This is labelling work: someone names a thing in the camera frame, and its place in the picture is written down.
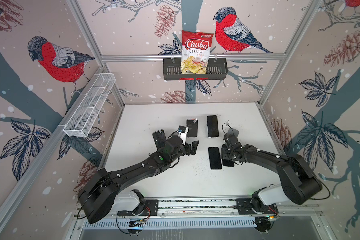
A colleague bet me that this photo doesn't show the Chuba cassava chips bag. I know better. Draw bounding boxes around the Chuba cassava chips bag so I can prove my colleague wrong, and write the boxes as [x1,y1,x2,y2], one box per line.
[181,31,214,74]

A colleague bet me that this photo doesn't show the purple-edged black phone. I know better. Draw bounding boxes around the purple-edged black phone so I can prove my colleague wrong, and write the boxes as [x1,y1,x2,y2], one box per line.
[186,119,198,138]

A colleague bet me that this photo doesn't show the silver-edged black phone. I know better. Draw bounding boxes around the silver-edged black phone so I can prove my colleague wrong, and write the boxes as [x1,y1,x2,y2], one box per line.
[207,115,219,138]

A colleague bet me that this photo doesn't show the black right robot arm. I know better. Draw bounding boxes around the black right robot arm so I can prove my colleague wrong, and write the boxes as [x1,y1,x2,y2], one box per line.
[223,134,323,211]

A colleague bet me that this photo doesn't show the black phone with label sticker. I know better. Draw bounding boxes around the black phone with label sticker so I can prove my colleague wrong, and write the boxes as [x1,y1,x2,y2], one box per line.
[221,145,235,168]

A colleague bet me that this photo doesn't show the black camera cable right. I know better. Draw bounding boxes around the black camera cable right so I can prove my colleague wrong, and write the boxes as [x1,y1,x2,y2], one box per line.
[221,122,240,139]

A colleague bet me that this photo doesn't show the black wall basket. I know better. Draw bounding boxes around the black wall basket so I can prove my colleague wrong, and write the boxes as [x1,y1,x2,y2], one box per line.
[163,57,228,81]

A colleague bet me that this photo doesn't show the white wire wall basket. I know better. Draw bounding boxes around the white wire wall basket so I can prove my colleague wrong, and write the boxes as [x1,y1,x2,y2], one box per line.
[63,73,116,138]

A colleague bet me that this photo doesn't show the blue-edged phone with sticker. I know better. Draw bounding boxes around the blue-edged phone with sticker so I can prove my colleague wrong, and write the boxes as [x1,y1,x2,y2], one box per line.
[152,130,167,150]

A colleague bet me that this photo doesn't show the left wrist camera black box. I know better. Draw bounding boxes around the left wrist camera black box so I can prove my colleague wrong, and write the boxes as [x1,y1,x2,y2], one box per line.
[178,126,189,134]

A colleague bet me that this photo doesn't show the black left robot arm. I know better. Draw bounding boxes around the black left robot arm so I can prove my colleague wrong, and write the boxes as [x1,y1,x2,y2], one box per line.
[78,136,199,224]

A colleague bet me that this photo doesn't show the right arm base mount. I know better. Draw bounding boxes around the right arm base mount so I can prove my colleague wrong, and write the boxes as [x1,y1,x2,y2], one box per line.
[235,198,279,215]

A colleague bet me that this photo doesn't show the green-edged black phone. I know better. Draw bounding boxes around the green-edged black phone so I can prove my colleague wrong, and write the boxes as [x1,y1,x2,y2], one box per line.
[208,147,223,170]

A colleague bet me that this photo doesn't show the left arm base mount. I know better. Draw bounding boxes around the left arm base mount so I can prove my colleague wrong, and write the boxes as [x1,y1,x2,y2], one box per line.
[111,190,159,217]

